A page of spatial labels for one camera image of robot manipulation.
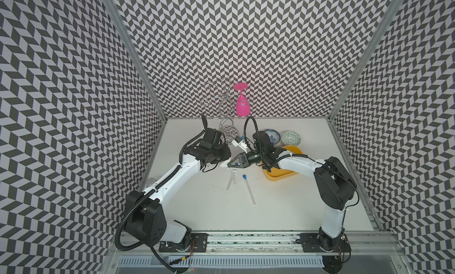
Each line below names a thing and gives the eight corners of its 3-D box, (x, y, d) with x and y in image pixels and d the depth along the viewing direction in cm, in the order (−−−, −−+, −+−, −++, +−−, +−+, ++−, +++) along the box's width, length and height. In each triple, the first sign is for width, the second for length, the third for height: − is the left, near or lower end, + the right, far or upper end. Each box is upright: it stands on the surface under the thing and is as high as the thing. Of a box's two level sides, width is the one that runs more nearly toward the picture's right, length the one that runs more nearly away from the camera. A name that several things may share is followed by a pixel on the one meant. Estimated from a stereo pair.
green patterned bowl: (282, 145, 105) (283, 142, 102) (279, 133, 111) (280, 130, 108) (300, 145, 105) (302, 142, 102) (297, 133, 111) (298, 130, 108)
